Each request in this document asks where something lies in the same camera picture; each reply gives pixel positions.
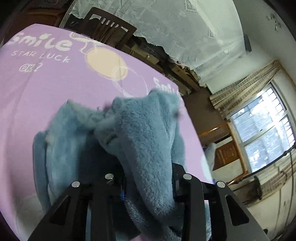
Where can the white lace curtain cloth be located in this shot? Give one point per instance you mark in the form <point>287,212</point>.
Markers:
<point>205,36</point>

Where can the bright barred window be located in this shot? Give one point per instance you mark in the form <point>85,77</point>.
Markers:
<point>263,127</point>

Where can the beige striped window curtain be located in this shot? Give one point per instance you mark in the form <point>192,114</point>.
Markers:
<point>235,95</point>

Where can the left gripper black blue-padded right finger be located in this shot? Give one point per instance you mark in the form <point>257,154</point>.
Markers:
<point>212,211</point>

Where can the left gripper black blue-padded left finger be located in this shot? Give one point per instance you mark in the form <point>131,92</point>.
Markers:
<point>67,218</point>

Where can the dark wooden chair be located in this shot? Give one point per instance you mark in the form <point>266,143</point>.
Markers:
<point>106,28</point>

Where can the purple printed blanket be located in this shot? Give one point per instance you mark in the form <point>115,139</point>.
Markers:
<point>41,68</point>

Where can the blue fluffy fleece garment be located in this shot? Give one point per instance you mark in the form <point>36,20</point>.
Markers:
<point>137,136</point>

